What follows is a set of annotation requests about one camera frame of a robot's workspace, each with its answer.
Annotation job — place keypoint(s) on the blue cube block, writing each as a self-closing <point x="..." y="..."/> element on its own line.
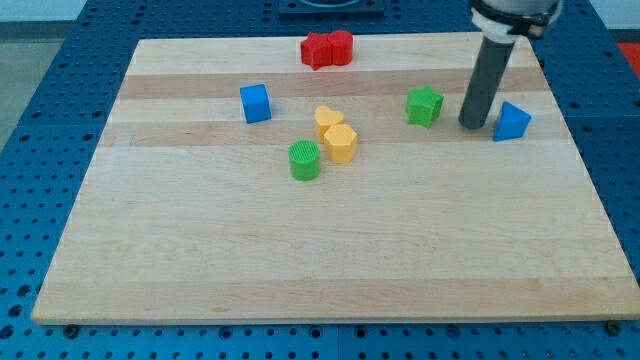
<point x="256" y="103"/>

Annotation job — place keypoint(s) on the green cylinder block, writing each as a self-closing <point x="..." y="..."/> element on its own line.
<point x="304" y="160"/>

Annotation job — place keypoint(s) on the yellow hexagon block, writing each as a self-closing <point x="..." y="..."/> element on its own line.
<point x="341" y="143"/>

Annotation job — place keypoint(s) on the yellow heart block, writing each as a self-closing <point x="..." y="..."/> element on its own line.
<point x="324" y="118"/>

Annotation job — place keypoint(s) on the light wooden board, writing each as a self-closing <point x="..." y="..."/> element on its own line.
<point x="188" y="214"/>

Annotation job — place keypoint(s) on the green star block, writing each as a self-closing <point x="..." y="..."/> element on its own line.
<point x="423" y="106"/>

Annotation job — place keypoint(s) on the red star block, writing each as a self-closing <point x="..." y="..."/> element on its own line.
<point x="316" y="51"/>

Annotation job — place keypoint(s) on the red rounded block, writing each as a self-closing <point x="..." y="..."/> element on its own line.
<point x="342" y="44"/>

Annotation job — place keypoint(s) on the blue triangle block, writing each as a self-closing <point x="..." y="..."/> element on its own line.
<point x="512" y="123"/>

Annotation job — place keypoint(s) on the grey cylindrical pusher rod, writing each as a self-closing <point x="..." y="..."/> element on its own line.
<point x="486" y="77"/>

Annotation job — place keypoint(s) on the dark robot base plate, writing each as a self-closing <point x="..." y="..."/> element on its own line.
<point x="295" y="8"/>

